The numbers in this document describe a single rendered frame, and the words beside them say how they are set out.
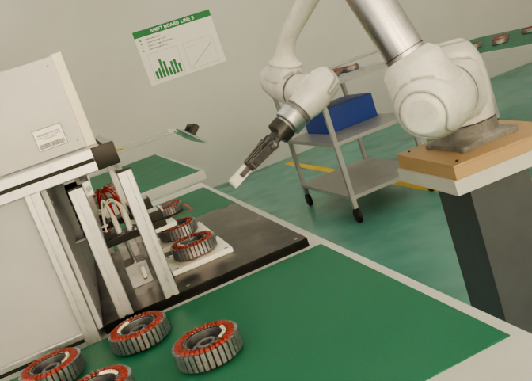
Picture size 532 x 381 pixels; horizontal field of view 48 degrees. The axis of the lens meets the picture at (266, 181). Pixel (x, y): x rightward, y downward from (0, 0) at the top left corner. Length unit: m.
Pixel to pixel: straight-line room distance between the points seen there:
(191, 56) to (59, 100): 5.60
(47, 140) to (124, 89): 5.45
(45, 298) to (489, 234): 1.09
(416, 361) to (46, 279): 0.75
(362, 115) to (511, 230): 2.71
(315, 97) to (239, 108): 5.26
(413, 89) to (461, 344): 0.71
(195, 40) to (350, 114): 3.07
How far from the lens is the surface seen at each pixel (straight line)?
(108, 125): 6.76
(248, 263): 1.32
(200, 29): 6.97
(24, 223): 1.25
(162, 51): 6.87
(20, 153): 1.36
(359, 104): 4.30
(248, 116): 7.02
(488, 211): 1.67
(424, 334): 0.87
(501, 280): 1.73
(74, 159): 1.22
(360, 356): 0.86
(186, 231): 1.67
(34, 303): 1.28
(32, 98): 1.36
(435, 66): 1.43
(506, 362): 0.79
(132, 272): 1.44
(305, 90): 1.76
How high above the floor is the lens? 1.17
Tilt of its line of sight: 11 degrees down
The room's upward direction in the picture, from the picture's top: 19 degrees counter-clockwise
